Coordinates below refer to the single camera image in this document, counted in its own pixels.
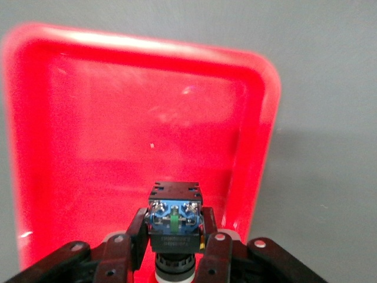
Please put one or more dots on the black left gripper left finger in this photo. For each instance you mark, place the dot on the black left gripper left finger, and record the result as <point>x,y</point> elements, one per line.
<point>112,256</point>

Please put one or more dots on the red push button switch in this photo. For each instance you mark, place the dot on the red push button switch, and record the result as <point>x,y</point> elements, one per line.
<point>173,241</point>

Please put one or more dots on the red plastic tray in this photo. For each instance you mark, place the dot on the red plastic tray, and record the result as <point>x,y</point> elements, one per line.
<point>117,118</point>

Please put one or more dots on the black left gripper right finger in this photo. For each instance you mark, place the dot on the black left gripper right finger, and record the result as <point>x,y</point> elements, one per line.
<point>224,256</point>

